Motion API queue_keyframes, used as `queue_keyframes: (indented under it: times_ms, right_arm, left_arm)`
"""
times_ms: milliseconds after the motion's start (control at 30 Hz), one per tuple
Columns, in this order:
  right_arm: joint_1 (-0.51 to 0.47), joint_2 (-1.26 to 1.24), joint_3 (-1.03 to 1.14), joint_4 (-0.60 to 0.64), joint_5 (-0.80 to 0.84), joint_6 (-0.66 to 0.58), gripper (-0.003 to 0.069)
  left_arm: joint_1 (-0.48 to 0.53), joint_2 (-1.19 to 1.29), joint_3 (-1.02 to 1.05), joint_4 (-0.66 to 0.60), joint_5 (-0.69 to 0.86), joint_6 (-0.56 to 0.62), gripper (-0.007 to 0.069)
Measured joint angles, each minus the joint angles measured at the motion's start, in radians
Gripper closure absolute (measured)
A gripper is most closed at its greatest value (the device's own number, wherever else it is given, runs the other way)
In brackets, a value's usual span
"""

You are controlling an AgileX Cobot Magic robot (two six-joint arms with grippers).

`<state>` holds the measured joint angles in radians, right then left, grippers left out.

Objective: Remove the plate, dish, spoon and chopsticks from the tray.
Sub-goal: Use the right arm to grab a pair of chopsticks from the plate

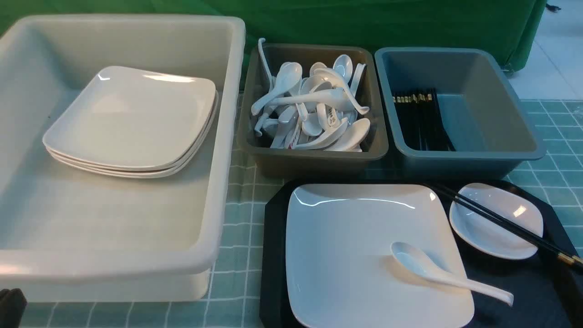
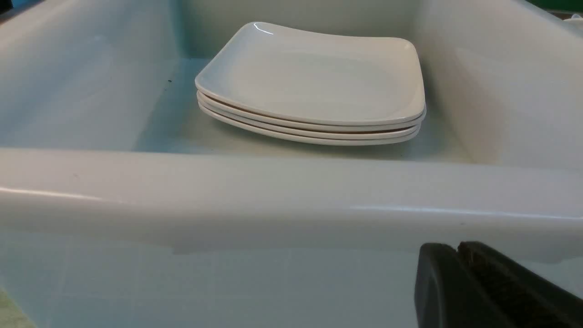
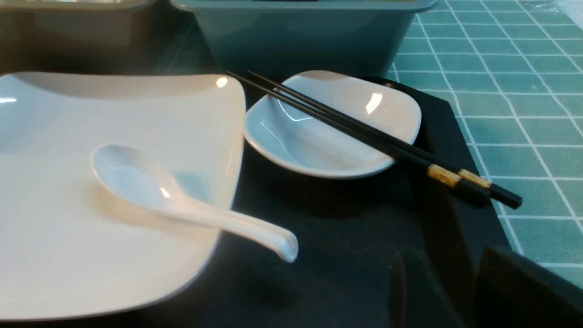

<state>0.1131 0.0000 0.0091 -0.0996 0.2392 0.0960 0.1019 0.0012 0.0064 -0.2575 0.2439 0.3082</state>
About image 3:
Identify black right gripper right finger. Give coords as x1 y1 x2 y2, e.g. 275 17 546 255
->
473 247 583 328

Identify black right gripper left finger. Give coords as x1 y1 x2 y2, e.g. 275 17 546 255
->
388 250 456 328

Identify black chopstick gold band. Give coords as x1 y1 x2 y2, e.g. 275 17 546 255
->
245 70 522 209
227 70 491 203

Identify small white sauce dish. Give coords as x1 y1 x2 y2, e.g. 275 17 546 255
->
244 70 421 179

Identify white ceramic soup spoon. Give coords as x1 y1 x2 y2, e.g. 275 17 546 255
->
91 144 299 263

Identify large white square plate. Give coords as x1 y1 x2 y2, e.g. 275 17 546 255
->
0 72 246 321

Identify black serving tray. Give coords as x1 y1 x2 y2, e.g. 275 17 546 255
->
0 77 511 328

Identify blue plastic bin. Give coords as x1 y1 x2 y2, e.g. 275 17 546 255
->
171 0 439 78

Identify brown plastic bin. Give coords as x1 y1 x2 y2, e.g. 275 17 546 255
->
1 0 157 73

